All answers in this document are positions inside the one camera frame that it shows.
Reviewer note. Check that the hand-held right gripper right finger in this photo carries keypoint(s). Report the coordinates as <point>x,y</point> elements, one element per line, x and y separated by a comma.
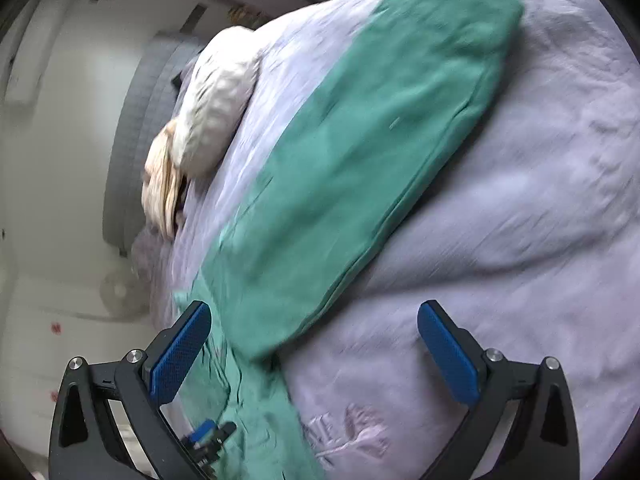
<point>447,355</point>

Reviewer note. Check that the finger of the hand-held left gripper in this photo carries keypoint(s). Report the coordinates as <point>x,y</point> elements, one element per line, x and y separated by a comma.
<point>206,437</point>

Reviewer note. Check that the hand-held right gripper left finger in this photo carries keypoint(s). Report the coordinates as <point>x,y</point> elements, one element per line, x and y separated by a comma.
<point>181,355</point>

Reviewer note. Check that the green pants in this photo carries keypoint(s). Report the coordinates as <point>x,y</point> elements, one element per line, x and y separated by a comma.
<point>350,160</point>

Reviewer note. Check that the white round floor object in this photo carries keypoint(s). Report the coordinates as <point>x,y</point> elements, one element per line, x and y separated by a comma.
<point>119,290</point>

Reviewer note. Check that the lavender quilted blanket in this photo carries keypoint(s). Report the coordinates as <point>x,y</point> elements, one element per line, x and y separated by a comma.
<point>500,235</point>

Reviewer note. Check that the cream striped cloth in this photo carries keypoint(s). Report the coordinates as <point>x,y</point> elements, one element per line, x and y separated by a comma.
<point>161,175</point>

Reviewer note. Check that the grey padded headboard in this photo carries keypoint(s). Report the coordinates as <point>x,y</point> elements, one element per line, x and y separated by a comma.
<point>137,125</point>

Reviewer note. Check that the white round pillow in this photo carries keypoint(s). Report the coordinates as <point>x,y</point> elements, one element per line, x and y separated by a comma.
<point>220,100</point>

